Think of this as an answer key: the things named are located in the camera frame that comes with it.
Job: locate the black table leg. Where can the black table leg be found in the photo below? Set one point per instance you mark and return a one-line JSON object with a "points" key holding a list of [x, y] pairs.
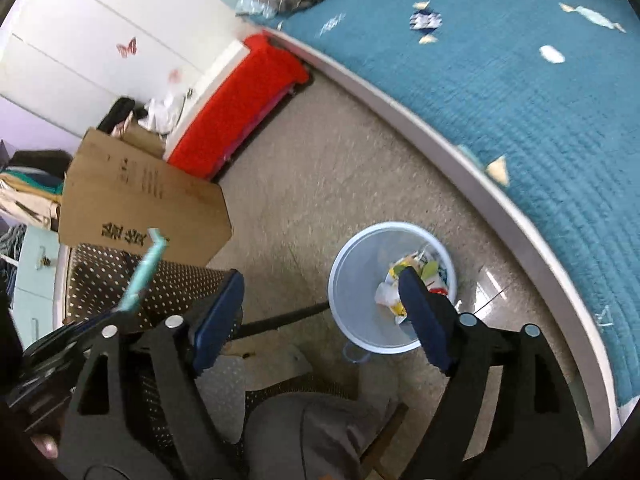
{"points": [[280, 317]]}

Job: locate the teal bed frame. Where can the teal bed frame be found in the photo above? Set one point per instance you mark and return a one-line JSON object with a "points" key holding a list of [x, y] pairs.
{"points": [[450, 145]]}

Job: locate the person's grey trouser leg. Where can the person's grey trouser leg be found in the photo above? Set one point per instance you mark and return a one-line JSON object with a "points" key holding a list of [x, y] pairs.
{"points": [[310, 435]]}

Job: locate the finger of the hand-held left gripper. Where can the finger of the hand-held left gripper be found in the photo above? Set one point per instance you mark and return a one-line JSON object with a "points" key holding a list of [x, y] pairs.
{"points": [[75, 332]]}

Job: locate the person's left hand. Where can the person's left hand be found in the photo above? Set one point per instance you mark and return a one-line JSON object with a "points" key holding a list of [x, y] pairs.
{"points": [[45, 444]]}

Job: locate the white wardrobe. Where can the white wardrobe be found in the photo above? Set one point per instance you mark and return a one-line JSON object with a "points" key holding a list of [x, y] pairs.
{"points": [[75, 10]]}

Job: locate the teal drawer unit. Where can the teal drawer unit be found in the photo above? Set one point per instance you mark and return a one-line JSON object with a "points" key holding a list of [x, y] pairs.
{"points": [[37, 270]]}

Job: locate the large cardboard box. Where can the large cardboard box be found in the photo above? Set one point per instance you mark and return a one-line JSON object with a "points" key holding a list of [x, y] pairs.
{"points": [[165, 200]]}

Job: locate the light blue waste bin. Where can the light blue waste bin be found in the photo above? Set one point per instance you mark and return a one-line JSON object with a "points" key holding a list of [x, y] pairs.
{"points": [[360, 285]]}

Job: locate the faint pink butterfly sticker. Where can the faint pink butterfly sticker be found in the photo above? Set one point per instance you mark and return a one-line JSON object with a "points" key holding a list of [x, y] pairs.
{"points": [[174, 76]]}

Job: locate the brown polka-dot tablecloth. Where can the brown polka-dot tablecloth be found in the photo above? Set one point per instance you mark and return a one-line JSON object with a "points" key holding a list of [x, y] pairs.
{"points": [[190, 280]]}

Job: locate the yellow paper bag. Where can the yellow paper bag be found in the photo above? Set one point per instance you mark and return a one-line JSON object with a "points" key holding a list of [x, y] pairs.
{"points": [[396, 305]]}

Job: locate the crumpled white bag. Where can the crumpled white bag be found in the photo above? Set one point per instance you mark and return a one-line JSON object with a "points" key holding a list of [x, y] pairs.
{"points": [[160, 110]]}

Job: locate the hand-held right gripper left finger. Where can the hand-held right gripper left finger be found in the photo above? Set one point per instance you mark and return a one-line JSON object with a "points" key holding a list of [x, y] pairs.
{"points": [[220, 320]]}

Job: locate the long teal wrapper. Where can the long teal wrapper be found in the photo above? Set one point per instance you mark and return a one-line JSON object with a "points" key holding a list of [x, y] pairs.
{"points": [[145, 270]]}

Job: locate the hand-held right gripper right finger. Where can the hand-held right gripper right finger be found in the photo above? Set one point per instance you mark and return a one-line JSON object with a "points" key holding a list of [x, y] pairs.
{"points": [[425, 315]]}

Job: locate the black bag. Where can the black bag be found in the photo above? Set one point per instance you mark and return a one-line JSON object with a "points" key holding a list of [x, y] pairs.
{"points": [[115, 112]]}

